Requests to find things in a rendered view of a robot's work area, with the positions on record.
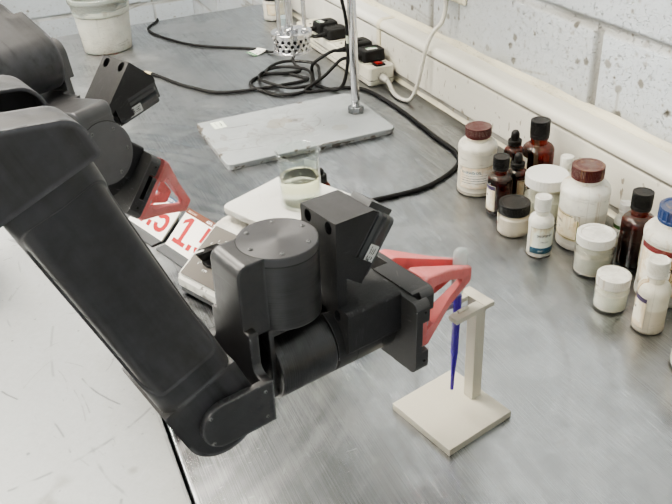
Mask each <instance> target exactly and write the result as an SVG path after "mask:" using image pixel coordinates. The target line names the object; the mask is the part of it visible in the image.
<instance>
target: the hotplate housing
mask: <svg viewBox="0 0 672 504"><path fill-rule="evenodd" d="M248 225H250V224H248V223H245V222H243V221H241V220H239V219H236V218H234V217H232V216H229V215H227V216H226V217H224V218H222V219H221V220H220V221H218V222H217V223H216V224H215V226H218V227H220V228H222V229H225V230H227V231H229V232H231V233H233V234H235V235H237V234H238V233H239V232H240V231H241V230H242V229H243V228H245V227H246V226H248ZM215 226H214V227H213V228H212V230H213V229H214V228H215ZM212 230H211V231H210V232H209V234H210V233H211V232H212ZM209 234H208V235H207V236H206V238H207V237H208V236H209ZM206 238H205V239H206ZM205 239H204V240H203V241H202V243H203V242H204V241H205ZM202 243H201V244H200V245H199V247H200V246H201V245H202ZM199 247H198V248H197V249H196V251H197V250H198V249H199ZM196 251H195V252H196ZM195 252H194V253H193V255H194V254H195ZM193 255H192V256H191V257H190V259H191V258H192V257H193ZM190 259H189V260H188V261H187V263H188V262H189V261H190ZM187 263H186V264H185V265H184V267H185V266H186V265H187ZM184 267H183V268H184ZM183 268H182V269H181V270H180V272H179V273H178V274H179V277H178V280H179V285H181V287H182V290H183V291H185V292H187V293H189V294H190V295H192V296H194V297H196V298H198V299H199V300H201V301H203V302H205V303H207V304H208V305H210V306H212V305H213V304H216V298H215V291H213V290H211V289H209V288H207V287H205V286H204V285H202V284H200V283H198V282H196V281H194V280H192V279H190V278H189V277H187V276H185V275H183V274H182V273H181V271H182V270H183Z"/></svg>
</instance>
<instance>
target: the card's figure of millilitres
mask: <svg viewBox="0 0 672 504"><path fill-rule="evenodd" d="M211 230H212V228H211V227H209V226H208V225H206V224H204V223H203V222H201V221H199V220H198V219H196V218H194V217H193V216H191V215H189V214H188V213H186V214H185V216H184V217H183V219H182V220H181V222H180V223H179V225H178V226H177V228H176V230H175V231H174V233H173V234H172V236H171V237H170V239H169V240H168V241H170V242H171V243H173V244H174V245H176V246H177V247H179V248H180V249H182V250H183V251H185V252H187V253H188V254H190V255H191V256H192V255H193V253H194V252H195V251H196V249H197V248H198V247H199V245H200V244H201V243H202V241H203V240H204V239H205V238H206V236H207V235H208V234H209V232H210V231H211Z"/></svg>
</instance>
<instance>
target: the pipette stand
mask: <svg viewBox="0 0 672 504"><path fill-rule="evenodd" d="M467 300H468V306H467V305H466V306H464V307H462V308H461V309H459V310H457V311H456V312H454V313H452V314H451V315H449V318H448V319H449V320H450V321H451V322H453V323H454V324H456V325H459V324H460V323H462V322H464V321H466V320H467V329H466V352H465V375H464V377H463V376H462V375H461V374H459V373H458V372H456V371H455V377H454V389H453V390H450V378H451V370H449V371H448V372H446V373H444V374H443V375H441V376H439V377H437V378H436V379H434V380H432V381H430V382H429V383H427V384H425V385H423V386H422V387H420V388H418V389H417V390H415V391H413V392H411V393H410V394H408V395H406V396H404V397H403V398H401V399H399V400H398V401H396V402H394V403H393V410H394V411H396V412H397V413H398V414H399V415H400V416H402V417H403V418H404V419H405V420H406V421H407V422H409V423H410V424H411V425H412V426H413V427H415V428H416V429H417V430H418V431H419V432H421V433H422V434H423V435H424V436H425V437H427V438H428V439H429V440H430V441H431V442H433V443H434V444H435V445H436V446H437V447H439V448H440V449H441V450H442V451H443V452H445V453H446V454H447V455H448V456H451V455H452V454H454V453H456V452H457V451H459V450H460V449H462V448H463V447H465V446H466V445H468V444H469V443H471V442H472V441H474V440H476V439H477V438H479V437H480V436H482V435H483V434H485V433H486V432H488V431H489V430H491V429H492V428H494V427H496V426H497V425H499V424H500V423H502V422H503V421H505V420H506V419H508V418H509V417H510V416H511V410H509V409H508V408H506V407H505V406H504V405H502V404H501V403H499V402H498V401H497V400H495V399H494V398H492V397H491V396H490V395H488V394H487V393H486V392H484V391H483V390H481V380H482V363H483V346H484V329H485V312H486V309H488V308H490V307H492V306H494V300H492V299H490V298H489V297H487V296H485V295H484V294H482V293H480V292H479V291H477V290H475V289H474V288H472V287H470V286H468V287H466V288H465V289H464V291H463V294H462V303H463V302H465V301H467Z"/></svg>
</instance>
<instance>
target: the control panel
mask: <svg viewBox="0 0 672 504"><path fill-rule="evenodd" d="M236 236H237V235H235V234H233V233H231V232H229V231H227V230H225V229H222V228H220V227H218V226H215V228H214V229H213V230H212V232H211V233H210V234H209V236H208V237H207V238H206V239H205V241H204V242H203V243H202V245H201V246H200V247H199V249H202V248H205V247H208V246H211V245H214V244H216V243H218V244H222V243H225V242H228V241H230V240H233V239H235V238H236ZM199 249H198V250H199ZM181 273H182V274H183V275H185V276H187V277H189V278H190V279H192V280H194V281H196V282H198V283H200V284H202V285H204V286H205V287H207V288H209V289H211V290H213V291H214V283H213V276H212V268H206V267H205V266H204V265H203V264H202V261H201V260H200V259H199V258H198V257H197V256H196V255H195V254H194V255H193V257H192V258H191V259H190V261H189V262H188V263H187V265H186V266H185V267H184V268H183V270H182V271H181Z"/></svg>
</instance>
